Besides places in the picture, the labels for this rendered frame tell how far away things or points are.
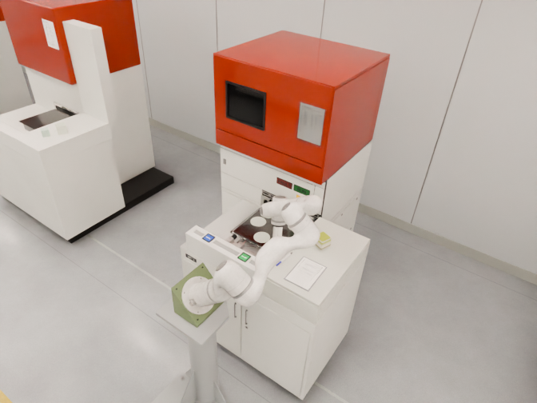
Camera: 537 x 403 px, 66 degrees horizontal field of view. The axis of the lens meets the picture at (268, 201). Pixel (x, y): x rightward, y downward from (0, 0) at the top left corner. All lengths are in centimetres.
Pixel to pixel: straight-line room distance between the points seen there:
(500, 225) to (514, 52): 140
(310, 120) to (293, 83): 21
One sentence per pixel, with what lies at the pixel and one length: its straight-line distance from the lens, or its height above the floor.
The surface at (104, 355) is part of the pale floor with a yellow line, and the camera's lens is 321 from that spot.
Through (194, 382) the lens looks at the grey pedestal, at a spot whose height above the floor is 22.
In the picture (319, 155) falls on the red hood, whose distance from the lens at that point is 235.
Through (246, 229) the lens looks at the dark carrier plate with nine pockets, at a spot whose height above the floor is 90.
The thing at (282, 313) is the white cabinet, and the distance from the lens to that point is 231.
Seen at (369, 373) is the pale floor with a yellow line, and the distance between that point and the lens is 311.
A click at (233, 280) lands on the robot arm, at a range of 181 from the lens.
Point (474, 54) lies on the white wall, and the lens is 352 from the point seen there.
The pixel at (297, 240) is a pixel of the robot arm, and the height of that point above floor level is 133.
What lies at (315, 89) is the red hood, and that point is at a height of 177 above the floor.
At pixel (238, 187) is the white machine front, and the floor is 91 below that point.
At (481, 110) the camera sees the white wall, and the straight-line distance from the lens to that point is 361.
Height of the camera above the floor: 256
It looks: 36 degrees down
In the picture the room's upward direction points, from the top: 3 degrees clockwise
